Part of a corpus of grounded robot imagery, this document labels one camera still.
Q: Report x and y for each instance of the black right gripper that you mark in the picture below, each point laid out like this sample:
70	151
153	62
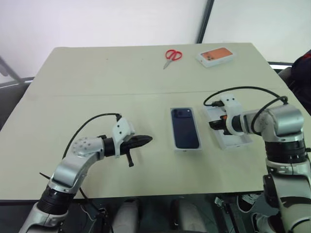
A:
223	125

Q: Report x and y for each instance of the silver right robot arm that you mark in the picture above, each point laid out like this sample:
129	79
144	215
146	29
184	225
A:
281	136

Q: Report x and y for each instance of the white phone box tray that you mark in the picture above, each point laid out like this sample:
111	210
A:
234	143

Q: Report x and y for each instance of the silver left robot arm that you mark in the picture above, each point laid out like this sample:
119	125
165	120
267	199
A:
73	165

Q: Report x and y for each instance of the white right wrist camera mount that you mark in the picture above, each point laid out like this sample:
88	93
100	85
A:
230	102

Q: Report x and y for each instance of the dark blue smartphone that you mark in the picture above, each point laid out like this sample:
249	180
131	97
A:
184	128

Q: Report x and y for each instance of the grey metal frame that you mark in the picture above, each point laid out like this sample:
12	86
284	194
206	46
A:
12	72

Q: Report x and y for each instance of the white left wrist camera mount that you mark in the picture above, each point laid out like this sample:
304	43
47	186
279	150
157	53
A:
121	128

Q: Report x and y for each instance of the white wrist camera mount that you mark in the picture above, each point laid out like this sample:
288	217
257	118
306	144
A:
230	102
121	128

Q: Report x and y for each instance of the dark metal pole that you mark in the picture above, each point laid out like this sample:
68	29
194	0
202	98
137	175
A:
205	20

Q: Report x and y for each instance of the person in dark red clothes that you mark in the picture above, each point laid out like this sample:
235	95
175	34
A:
301	77

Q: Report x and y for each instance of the white and black sneaker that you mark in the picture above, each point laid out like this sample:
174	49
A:
249	201
263	223

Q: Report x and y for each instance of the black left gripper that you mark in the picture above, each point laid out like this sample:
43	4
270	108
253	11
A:
128	145

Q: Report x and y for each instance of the white box with orange phone print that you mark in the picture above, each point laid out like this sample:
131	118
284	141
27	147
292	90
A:
215	57

